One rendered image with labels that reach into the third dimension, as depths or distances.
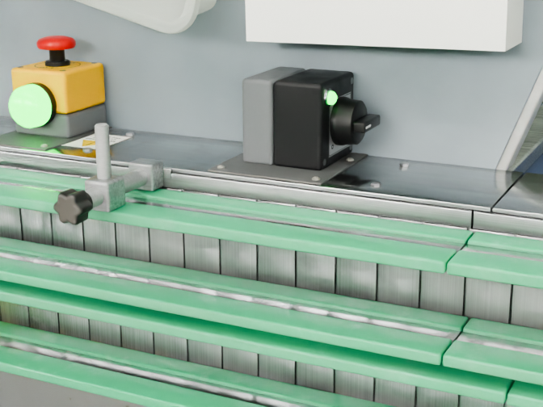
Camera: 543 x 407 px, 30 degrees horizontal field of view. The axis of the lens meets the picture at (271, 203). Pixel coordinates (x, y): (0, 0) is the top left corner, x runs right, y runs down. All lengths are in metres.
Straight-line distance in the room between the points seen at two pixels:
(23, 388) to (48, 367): 0.15
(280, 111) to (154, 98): 0.21
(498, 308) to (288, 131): 0.24
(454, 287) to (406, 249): 0.09
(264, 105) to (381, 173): 0.12
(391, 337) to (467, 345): 0.06
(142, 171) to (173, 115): 0.17
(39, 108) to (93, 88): 0.07
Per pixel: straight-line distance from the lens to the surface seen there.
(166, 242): 0.96
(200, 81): 1.05
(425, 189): 0.87
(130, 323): 0.90
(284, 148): 0.92
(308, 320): 0.83
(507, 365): 0.77
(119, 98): 1.11
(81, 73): 1.07
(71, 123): 1.06
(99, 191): 0.87
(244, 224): 0.83
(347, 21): 0.90
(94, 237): 1.00
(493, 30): 0.87
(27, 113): 1.05
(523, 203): 0.84
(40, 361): 1.01
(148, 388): 0.94
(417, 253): 0.77
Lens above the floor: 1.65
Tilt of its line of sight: 59 degrees down
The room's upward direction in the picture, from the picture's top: 121 degrees counter-clockwise
